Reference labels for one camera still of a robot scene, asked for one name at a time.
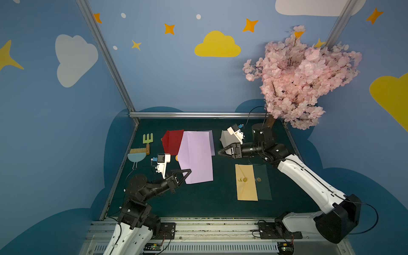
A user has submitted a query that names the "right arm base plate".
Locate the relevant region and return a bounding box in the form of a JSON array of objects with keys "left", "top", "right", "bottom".
[{"left": 257, "top": 221, "right": 303, "bottom": 241}]

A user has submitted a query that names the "pink blossom artificial tree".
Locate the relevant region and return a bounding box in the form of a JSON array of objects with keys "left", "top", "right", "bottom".
[{"left": 243, "top": 25, "right": 362, "bottom": 130}]

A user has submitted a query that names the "blue toy brush dustpan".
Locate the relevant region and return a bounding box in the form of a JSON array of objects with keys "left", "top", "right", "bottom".
[{"left": 127, "top": 148, "right": 147, "bottom": 170}]

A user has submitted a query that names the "tan kraft envelope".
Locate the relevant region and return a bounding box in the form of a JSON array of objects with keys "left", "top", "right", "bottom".
[{"left": 235, "top": 164, "right": 258, "bottom": 201}]

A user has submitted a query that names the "aluminium front rail base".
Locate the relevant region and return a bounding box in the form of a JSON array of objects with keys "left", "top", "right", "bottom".
[{"left": 80, "top": 217, "right": 354, "bottom": 255}]

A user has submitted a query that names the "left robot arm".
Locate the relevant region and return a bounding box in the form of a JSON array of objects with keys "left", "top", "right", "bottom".
[{"left": 104, "top": 169, "right": 191, "bottom": 255}]

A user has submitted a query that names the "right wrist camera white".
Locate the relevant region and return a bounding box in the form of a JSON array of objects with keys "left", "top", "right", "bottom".
[{"left": 227, "top": 124, "right": 245, "bottom": 144}]

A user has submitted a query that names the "controller board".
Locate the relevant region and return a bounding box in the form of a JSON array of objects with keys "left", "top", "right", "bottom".
[
  {"left": 143, "top": 243, "right": 162, "bottom": 253},
  {"left": 277, "top": 243, "right": 294, "bottom": 255}
]

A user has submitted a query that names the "lilac envelope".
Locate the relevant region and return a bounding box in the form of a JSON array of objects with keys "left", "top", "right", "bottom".
[
  {"left": 208, "top": 130, "right": 215, "bottom": 156},
  {"left": 177, "top": 131, "right": 214, "bottom": 184}
]

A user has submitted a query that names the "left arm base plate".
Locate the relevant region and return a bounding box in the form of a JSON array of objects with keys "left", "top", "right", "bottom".
[{"left": 152, "top": 223, "right": 176, "bottom": 241}]

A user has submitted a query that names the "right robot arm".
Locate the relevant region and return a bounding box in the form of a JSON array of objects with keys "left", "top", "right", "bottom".
[{"left": 218, "top": 123, "right": 362, "bottom": 244}]

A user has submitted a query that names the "red envelope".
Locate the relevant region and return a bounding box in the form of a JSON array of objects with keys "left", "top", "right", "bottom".
[{"left": 161, "top": 130, "right": 184, "bottom": 156}]

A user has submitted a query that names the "right controller board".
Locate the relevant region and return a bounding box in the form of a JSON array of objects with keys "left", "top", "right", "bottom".
[{"left": 277, "top": 243, "right": 294, "bottom": 255}]

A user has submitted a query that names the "aluminium rail back frame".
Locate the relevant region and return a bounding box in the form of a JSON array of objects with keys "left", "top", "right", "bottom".
[{"left": 129, "top": 112, "right": 265, "bottom": 119}]

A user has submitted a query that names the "left controller board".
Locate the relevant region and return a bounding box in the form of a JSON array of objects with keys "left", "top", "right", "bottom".
[{"left": 143, "top": 243, "right": 162, "bottom": 253}]

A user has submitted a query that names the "dark green envelope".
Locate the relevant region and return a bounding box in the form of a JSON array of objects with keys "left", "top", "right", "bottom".
[{"left": 253, "top": 164, "right": 272, "bottom": 200}]

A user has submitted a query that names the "green toy rake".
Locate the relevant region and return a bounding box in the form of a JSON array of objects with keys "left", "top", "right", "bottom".
[{"left": 142, "top": 133, "right": 154, "bottom": 155}]

